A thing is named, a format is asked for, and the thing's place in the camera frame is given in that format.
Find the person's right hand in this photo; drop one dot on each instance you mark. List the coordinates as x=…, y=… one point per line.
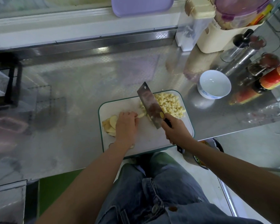
x=177, y=133

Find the steel cleaver knife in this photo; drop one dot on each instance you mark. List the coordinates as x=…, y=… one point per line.
x=149, y=102

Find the person's left hand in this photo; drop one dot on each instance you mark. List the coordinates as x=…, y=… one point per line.
x=126, y=130

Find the clear container cream lid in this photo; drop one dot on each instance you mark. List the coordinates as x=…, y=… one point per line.
x=193, y=26

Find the sauce bottle red label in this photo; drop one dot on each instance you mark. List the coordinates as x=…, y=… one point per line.
x=275, y=80

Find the white bowl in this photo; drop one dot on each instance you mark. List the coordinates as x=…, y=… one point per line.
x=214, y=84

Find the purple plastic cutting board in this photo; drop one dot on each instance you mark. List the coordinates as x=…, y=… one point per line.
x=142, y=6

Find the pile of yellow potato slices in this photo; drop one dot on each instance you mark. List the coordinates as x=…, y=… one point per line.
x=109, y=126

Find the clear plastic bottle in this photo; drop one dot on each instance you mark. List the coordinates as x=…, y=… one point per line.
x=273, y=112

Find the glass jar red lid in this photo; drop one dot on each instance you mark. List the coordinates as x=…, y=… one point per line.
x=267, y=63

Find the person's blue jeans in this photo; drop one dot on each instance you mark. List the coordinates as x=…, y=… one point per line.
x=144, y=198

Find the cream plastic canister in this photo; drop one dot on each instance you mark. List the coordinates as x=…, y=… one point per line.
x=214, y=40

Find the black metal rack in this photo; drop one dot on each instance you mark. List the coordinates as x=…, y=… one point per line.
x=13, y=84

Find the person's right forearm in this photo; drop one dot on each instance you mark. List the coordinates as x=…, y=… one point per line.
x=242, y=184

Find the steel bin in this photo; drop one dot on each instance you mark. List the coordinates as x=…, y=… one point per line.
x=7, y=203

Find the pile of diced potato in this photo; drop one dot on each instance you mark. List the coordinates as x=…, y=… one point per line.
x=170, y=104

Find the glass bottle black cap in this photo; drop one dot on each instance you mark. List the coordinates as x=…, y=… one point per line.
x=238, y=45

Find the person's left forearm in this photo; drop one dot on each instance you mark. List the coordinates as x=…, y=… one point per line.
x=79, y=186

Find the purple lid food container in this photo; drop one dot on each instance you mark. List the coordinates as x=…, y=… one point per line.
x=242, y=10

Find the green mat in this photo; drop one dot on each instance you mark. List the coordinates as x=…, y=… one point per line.
x=58, y=193

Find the metal bowl with scraps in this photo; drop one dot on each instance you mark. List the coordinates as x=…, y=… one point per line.
x=203, y=161

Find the white cutting board green rim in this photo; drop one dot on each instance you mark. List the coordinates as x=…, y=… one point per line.
x=151, y=137

